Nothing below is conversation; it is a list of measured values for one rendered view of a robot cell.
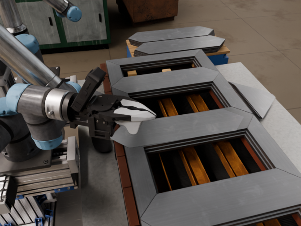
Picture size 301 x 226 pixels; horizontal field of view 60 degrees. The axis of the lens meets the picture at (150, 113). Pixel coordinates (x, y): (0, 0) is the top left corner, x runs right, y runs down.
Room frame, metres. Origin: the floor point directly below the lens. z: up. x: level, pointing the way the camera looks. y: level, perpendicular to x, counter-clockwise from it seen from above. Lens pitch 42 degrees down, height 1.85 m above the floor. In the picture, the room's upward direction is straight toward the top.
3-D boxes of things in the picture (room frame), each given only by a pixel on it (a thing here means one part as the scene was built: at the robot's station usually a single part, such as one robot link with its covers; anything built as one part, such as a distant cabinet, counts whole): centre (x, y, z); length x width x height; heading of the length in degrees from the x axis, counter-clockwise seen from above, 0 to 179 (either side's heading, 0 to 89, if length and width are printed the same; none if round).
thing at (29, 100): (0.51, 0.29, 1.43); 0.11 x 0.08 x 0.09; 76
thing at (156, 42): (2.06, -0.22, 0.82); 0.80 x 0.40 x 0.06; 104
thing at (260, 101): (1.38, -0.70, 0.77); 0.45 x 0.20 x 0.04; 14
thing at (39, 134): (0.53, 0.28, 1.34); 0.11 x 0.08 x 0.11; 166
